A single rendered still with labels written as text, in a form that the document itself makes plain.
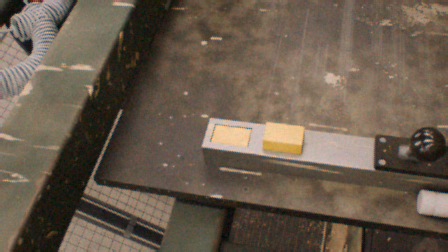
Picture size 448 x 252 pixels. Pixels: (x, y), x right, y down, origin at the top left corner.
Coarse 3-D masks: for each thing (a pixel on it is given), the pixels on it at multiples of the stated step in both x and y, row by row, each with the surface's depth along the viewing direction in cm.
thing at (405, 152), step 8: (424, 128) 49; (432, 128) 48; (416, 136) 49; (424, 136) 48; (432, 136) 48; (440, 136) 48; (400, 144) 59; (408, 144) 50; (416, 144) 48; (424, 144) 48; (432, 144) 47; (440, 144) 47; (400, 152) 59; (408, 152) 57; (416, 152) 48; (424, 152) 48; (432, 152) 48; (440, 152) 48; (408, 160) 59; (416, 160) 58; (424, 160) 48; (432, 160) 48
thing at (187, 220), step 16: (176, 208) 67; (192, 208) 67; (208, 208) 67; (224, 208) 67; (176, 224) 66; (192, 224) 66; (208, 224) 65; (224, 224) 66; (176, 240) 64; (192, 240) 64; (208, 240) 64; (224, 240) 66
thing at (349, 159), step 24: (216, 120) 67; (216, 144) 64; (312, 144) 63; (336, 144) 62; (360, 144) 62; (264, 168) 65; (288, 168) 63; (312, 168) 62; (336, 168) 61; (360, 168) 60
